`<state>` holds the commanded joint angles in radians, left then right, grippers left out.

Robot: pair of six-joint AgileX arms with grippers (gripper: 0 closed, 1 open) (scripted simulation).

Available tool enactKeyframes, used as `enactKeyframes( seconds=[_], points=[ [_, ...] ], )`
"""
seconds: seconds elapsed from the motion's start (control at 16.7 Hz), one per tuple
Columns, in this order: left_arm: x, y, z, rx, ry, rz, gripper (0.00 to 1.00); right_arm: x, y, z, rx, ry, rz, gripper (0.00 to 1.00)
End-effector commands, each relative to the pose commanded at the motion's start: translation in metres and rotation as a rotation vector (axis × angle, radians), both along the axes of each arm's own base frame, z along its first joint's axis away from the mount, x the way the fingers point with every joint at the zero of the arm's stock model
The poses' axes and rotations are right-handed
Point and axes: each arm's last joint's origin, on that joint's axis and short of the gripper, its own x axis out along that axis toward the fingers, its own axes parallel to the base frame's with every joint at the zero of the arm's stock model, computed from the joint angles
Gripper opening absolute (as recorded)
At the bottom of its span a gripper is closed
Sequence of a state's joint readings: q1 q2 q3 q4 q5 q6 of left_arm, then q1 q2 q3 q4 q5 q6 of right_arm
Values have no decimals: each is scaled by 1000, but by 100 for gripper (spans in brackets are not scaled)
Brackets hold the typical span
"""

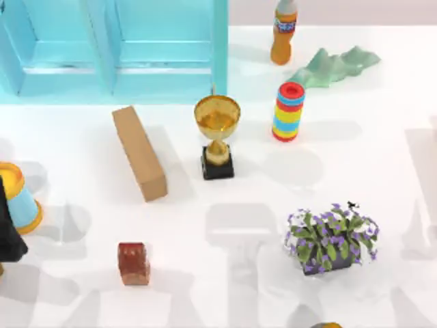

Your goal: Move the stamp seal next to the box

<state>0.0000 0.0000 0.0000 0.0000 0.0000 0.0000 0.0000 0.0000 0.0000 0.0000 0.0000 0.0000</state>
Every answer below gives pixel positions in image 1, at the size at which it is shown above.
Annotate reddish brown bread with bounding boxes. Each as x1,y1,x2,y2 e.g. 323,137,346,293
117,242,151,286

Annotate stack of coloured rings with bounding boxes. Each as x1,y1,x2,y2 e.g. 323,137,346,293
272,82,306,142

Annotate purple flower plant pot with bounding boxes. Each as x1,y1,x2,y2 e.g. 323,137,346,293
283,201,380,277

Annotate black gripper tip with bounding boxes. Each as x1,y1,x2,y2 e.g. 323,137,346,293
0,174,29,263

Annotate gold trophy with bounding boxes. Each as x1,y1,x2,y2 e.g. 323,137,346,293
194,94,242,181

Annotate green crumpled cloth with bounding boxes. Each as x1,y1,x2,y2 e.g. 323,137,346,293
285,45,382,90

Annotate light blue rack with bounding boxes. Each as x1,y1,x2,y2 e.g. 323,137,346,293
0,0,229,105

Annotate blue and orange spool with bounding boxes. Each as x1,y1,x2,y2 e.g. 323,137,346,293
0,162,44,235

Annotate brown cardboard box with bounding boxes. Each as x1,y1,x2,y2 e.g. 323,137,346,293
111,105,169,202

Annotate orange bottle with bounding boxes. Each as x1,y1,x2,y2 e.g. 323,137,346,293
270,0,298,66

